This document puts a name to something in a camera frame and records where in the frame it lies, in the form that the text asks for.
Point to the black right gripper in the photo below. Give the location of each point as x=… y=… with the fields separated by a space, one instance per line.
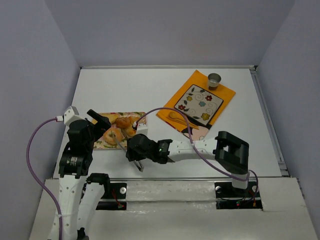
x=133 y=152

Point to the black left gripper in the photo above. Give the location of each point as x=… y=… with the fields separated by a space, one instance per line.
x=97 y=123

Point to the ring bagel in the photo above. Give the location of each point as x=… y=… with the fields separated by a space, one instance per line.
x=113 y=136

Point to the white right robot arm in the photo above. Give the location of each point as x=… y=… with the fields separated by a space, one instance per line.
x=226 y=153

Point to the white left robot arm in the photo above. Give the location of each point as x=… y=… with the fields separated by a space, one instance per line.
x=79 y=191

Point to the triangular bread slice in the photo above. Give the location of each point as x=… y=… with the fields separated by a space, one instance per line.
x=112 y=117

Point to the floral rectangular tray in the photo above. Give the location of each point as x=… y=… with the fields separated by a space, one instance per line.
x=121 y=130

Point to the glazed twisted pastry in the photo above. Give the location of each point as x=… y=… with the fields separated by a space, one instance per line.
x=130 y=132

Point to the wooden spoon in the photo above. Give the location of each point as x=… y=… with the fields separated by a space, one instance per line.
x=175 y=114

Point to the wooden fork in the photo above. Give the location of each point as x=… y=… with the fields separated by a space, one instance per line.
x=182 y=121

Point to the floral square plate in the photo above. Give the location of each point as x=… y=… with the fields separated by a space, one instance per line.
x=199 y=104

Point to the orange cloth napkin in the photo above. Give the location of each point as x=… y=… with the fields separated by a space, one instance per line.
x=201 y=80

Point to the metal cup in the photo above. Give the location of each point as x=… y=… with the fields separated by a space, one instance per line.
x=213 y=81

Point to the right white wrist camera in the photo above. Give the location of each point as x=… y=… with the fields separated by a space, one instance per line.
x=140 y=128

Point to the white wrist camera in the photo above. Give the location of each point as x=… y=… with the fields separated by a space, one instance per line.
x=140 y=128
x=70 y=115

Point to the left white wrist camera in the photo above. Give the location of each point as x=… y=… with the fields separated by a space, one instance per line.
x=70 y=115

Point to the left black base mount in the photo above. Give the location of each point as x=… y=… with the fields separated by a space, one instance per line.
x=115 y=199

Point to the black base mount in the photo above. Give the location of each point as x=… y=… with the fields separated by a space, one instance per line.
x=230 y=198
x=115 y=199

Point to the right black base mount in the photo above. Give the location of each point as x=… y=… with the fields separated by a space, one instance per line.
x=230 y=198

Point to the metal frame rail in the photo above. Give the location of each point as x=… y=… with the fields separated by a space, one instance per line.
x=130 y=67

